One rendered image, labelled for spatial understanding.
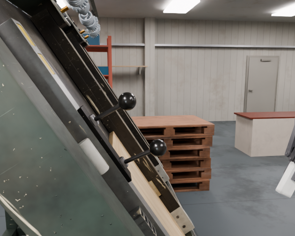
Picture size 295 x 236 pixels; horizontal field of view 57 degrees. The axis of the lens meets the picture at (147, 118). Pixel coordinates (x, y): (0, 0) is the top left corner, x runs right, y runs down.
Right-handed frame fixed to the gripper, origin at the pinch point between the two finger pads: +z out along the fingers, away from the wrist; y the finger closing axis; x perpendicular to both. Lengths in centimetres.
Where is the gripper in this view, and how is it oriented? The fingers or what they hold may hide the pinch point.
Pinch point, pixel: (290, 179)
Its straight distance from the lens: 65.3
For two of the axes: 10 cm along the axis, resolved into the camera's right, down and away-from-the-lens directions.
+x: 8.9, 4.1, 1.9
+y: 1.4, 1.5, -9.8
